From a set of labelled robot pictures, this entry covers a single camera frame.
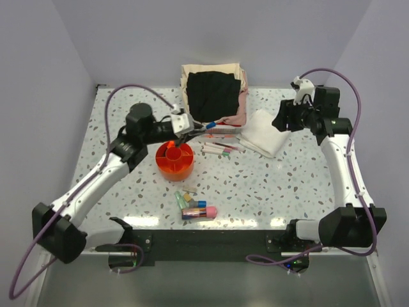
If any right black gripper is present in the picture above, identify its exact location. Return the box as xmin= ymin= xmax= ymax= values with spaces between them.
xmin=272 ymin=97 xmax=319 ymax=132

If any orange round divided organizer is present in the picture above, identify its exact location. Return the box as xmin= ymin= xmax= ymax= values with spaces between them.
xmin=155 ymin=141 xmax=194 ymax=182

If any green cap white marker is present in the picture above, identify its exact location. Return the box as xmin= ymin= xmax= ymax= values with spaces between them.
xmin=201 ymin=146 xmax=230 ymax=157

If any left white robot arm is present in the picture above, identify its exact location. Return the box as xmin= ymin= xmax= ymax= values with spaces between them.
xmin=31 ymin=103 xmax=208 ymax=264

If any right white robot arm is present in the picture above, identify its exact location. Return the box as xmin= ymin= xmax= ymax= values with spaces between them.
xmin=272 ymin=83 xmax=387 ymax=251

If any orange white pen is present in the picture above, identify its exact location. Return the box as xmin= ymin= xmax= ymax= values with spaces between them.
xmin=203 ymin=134 xmax=236 ymax=139

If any white plastic basket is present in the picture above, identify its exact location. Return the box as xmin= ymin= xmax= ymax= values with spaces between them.
xmin=180 ymin=65 xmax=249 ymax=134

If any red folded cloth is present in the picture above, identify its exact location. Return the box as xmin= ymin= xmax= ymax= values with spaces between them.
xmin=216 ymin=118 xmax=242 ymax=127

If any white folded towel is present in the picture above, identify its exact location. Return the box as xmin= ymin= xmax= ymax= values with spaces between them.
xmin=238 ymin=109 xmax=290 ymax=159

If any black folded cloth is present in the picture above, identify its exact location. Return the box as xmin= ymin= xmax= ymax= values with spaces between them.
xmin=186 ymin=71 xmax=241 ymax=122

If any red clear pen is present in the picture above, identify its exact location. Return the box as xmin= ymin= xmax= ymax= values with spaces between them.
xmin=212 ymin=142 xmax=245 ymax=152

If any pink folded cloth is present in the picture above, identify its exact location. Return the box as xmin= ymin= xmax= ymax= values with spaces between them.
xmin=221 ymin=70 xmax=249 ymax=127

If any small beige eraser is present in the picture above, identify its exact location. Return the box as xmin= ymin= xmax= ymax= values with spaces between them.
xmin=182 ymin=185 xmax=197 ymax=193

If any green glue stick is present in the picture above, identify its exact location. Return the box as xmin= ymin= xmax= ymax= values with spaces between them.
xmin=174 ymin=191 xmax=187 ymax=210

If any beige folded cloth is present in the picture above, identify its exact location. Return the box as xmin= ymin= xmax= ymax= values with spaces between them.
xmin=180 ymin=63 xmax=248 ymax=94

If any grey blue cap marker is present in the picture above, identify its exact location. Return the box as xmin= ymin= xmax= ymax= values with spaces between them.
xmin=189 ymin=199 xmax=207 ymax=208

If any pink cap tube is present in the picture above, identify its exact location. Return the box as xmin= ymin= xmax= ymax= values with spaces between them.
xmin=205 ymin=206 xmax=217 ymax=219

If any colourful crayon pack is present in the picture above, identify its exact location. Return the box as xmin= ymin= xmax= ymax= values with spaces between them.
xmin=181 ymin=208 xmax=207 ymax=220

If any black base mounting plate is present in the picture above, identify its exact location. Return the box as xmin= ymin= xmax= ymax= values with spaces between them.
xmin=95 ymin=228 xmax=311 ymax=268

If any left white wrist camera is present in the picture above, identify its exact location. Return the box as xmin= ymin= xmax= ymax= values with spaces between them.
xmin=171 ymin=113 xmax=194 ymax=137

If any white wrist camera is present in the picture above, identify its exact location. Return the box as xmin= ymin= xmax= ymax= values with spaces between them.
xmin=171 ymin=113 xmax=194 ymax=137
xmin=291 ymin=76 xmax=315 ymax=106

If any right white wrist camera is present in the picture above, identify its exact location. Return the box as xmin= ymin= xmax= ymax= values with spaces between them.
xmin=291 ymin=76 xmax=315 ymax=106

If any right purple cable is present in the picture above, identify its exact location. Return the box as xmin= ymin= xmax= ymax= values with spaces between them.
xmin=245 ymin=67 xmax=378 ymax=276

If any purple cable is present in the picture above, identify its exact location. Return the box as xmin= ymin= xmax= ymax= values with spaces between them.
xmin=8 ymin=83 xmax=180 ymax=300
xmin=245 ymin=67 xmax=378 ymax=276

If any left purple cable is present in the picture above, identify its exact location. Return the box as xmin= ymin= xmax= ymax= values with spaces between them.
xmin=8 ymin=83 xmax=180 ymax=300

